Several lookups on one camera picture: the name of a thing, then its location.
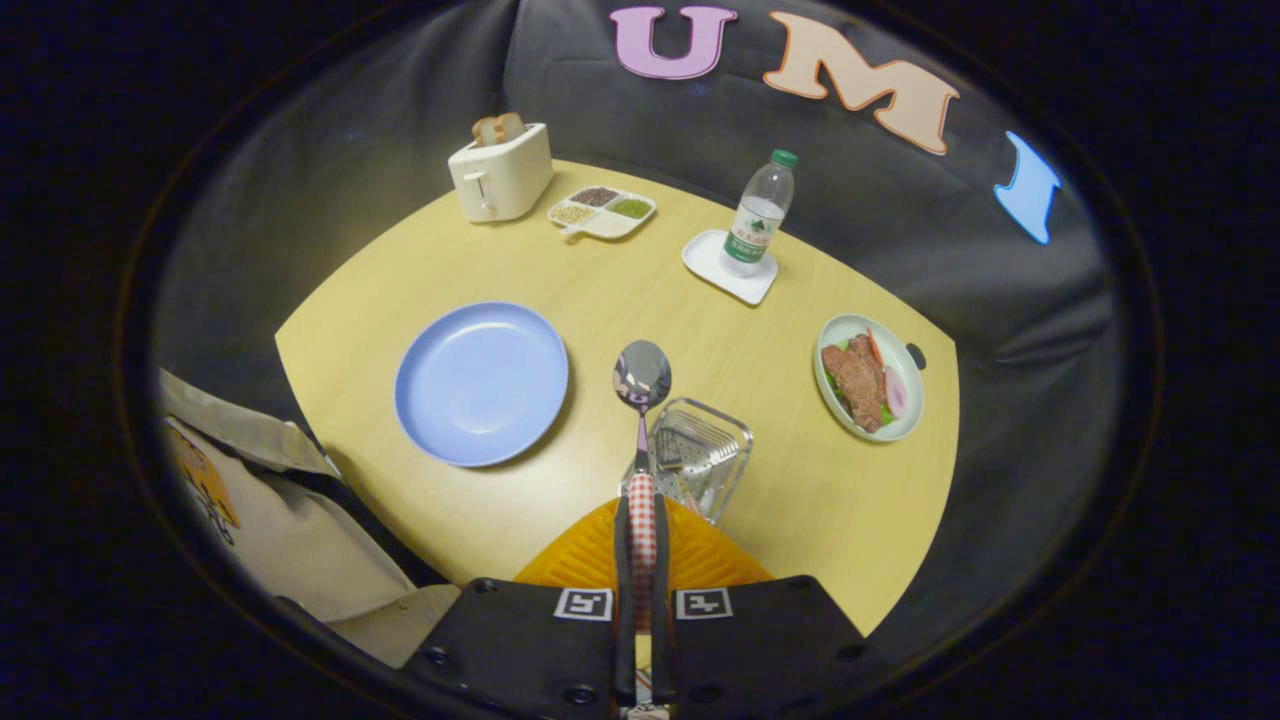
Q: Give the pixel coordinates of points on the white divided grain dish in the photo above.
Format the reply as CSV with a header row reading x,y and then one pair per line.
x,y
612,224

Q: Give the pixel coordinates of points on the white square coaster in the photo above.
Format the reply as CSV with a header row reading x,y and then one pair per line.
x,y
705,256

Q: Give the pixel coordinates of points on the clear water bottle green cap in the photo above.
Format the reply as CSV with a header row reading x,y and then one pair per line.
x,y
755,225

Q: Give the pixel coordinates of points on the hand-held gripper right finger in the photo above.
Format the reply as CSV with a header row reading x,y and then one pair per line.
x,y
662,600

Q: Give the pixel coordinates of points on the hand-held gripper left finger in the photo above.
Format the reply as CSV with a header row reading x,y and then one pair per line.
x,y
623,600

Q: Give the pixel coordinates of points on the clear plastic cutlery container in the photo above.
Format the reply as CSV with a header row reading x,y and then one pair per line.
x,y
722,440

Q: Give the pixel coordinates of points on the toast slice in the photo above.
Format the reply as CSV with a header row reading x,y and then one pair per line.
x,y
485,131
511,126

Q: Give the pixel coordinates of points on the blue plate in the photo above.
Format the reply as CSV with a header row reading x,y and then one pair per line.
x,y
480,385

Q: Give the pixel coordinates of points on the white toaster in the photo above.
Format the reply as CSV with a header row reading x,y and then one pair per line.
x,y
510,180

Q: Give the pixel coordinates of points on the black backdrop cloth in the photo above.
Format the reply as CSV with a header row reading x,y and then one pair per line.
x,y
900,220

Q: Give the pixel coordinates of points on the pale green bowl of meat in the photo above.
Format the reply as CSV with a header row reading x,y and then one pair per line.
x,y
860,385

